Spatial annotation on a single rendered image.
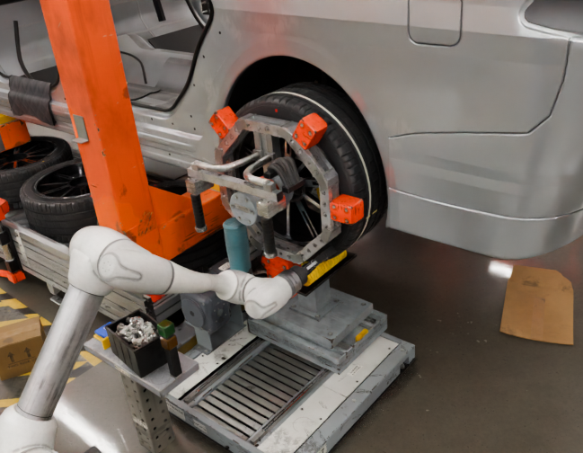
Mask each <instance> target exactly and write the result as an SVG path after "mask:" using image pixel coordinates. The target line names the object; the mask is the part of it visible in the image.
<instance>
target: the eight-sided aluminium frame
mask: <svg viewBox="0 0 583 453"><path fill-rule="evenodd" d="M297 125H298V122H293V121H292V120H291V121H289V120H281V119H276V118H271V117H266V116H261V115H257V114H256V113H255V114H252V113H249V114H247V115H245V116H242V117H241V118H239V119H238V120H237V122H235V123H234V125H233V126H232V128H231V129H230V130H229V132H228V133H227V135H226V136H225V138H224V139H223V140H222V142H221V143H220V144H219V146H218V147H217V148H216V150H215V152H214V153H215V158H214V159H215V160H216V164H229V163H232V162H233V161H234V156H233V152H234V150H235V149H236V148H237V146H238V145H239V144H240V143H241V141H242V140H243V138H244V137H245V136H246V135H247V133H248V132H249V131H258V132H260V133H262V134H270V135H272V136H274V137H279V138H284V139H285V140H286V142H288V144H289V145H290V146H291V147H292V149H293V150H294V151H295V152H296V154H297V155H298V157H299V158H300V159H301V161H302V162H303V163H304V164H305V166H306V167H307V169H308V170H309V171H310V172H311V174H312V175H313V176H314V178H315V179H316V181H317V182H318V183H319V193H320V206H321V219H322V232H321V233H320V234H319V235H318V236H317V237H316V238H315V239H314V240H313V241H311V242H310V243H309V244H308V245H306V246H305V247H303V246H300V245H297V244H292V243H289V242H287V241H284V240H282V239H279V238H276V237H274V238H275V247H276V249H277V251H278V257H280V258H282V259H285V260H288V261H291V262H292V263H297V264H301V263H303V262H305V261H306V260H308V259H309V258H310V257H312V256H313V255H314V254H315V253H316V252H317V251H319V250H320V249H321V248H322V247H324V246H325V245H326V244H328V243H329V242H330V241H331V240H332V239H333V238H335V237H336V236H338V234H339V233H341V223H340V222H338V221H335V220H331V211H330V201H332V200H334V199H335V198H337V197H338V196H340V193H339V182H340V181H339V176H338V174H337V172H336V171H335V169H334V167H332V166H331V164H330V163H329V162H328V161H327V159H326V158H325V157H324V155H323V154H322V153H321V151H320V150H319V149H318V147H317V146H316V145H314V146H313V147H310V148H308V149H306V150H304V149H303V148H302V147H301V146H300V145H299V144H298V143H297V142H296V141H295V140H294V139H293V138H292V136H293V133H294V131H295V130H296V127H297ZM222 174H225V175H229V176H232V177H235V178H236V174H235V169H233V170H231V171H228V172H222ZM219 188H220V193H221V198H220V199H221V201H222V204H223V206H224V207H225V210H227V211H228V213H229V214H230V215H231V217H232V218H235V216H234V214H233V212H232V210H231V206H230V199H231V197H232V195H233V194H234V193H236V192H237V190H233V189H230V188H227V187H224V186H221V185H219ZM246 227H247V233H248V237H249V240H250V241H251V244H252V245H253V246H254V247H255V248H256V249H258V250H260V251H261V250H263V251H265V247H264V240H263V232H262V227H261V225H260V224H259V222H257V223H255V224H254V225H252V226H246Z"/></svg>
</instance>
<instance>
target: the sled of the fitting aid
mask: <svg viewBox="0 0 583 453"><path fill-rule="evenodd" d="M247 324H248V331H249V333H252V334H254V335H256V336H258V337H260V338H262V339H264V340H266V341H268V342H271V343H273V344H275V345H277V346H279V347H281V348H283V349H285V350H287V351H290V352H292V353H294V354H296V355H298V356H300V357H302V358H304V359H306V360H309V361H311V362H313V363H315V364H317V365H319V366H321V367H323V368H325V369H328V370H330V371H332V372H334V373H336V374H338V375H340V374H341V373H342V372H343V371H344V370H345V369H346V368H347V367H348V366H349V365H350V364H351V363H352V362H353V361H354V360H355V359H356V358H357V357H358V356H359V355H360V354H361V353H362V352H363V351H364V350H365V349H366V348H367V347H368V346H369V345H370V344H371V343H372V342H373V341H374V340H375V339H376V338H378V337H379V336H380V335H381V334H382V333H383V332H384V331H385V330H386V329H387V314H385V313H382V312H380V311H377V310H374V309H373V312H372V313H371V314H370V315H369V316H368V317H367V318H366V319H365V320H363V321H362V322H361V323H360V324H359V325H358V326H357V327H356V328H355V329H354V330H353V331H351V332H350V333H349V334H348V335H347V336H346V337H345V338H344V339H343V340H342V341H341V342H339V343H338V344H337V345H336V346H335V347H334V348H333V349H331V348H329V347H327V346H325V345H322V344H320V343H318V342H315V341H313V340H311V339H309V338H306V337H304V336H303V335H301V334H298V333H295V332H293V331H291V330H288V329H287V328H285V327H283V326H280V325H278V324H275V323H272V322H271V321H269V320H267V319H264V318H263V319H259V320H257V319H254V318H252V317H250V316H249V317H248V318H247Z"/></svg>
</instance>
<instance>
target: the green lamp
mask: <svg viewBox="0 0 583 453"><path fill-rule="evenodd" d="M157 329H158V333H159V334H160V335H162V336H163V337H164V338H168V337H169V336H171V335H172V334H174V333H175V329H174V324H173V322H171V321H169V320H167V319H165V320H163V321H162V322H161V323H160V324H158V325H157Z"/></svg>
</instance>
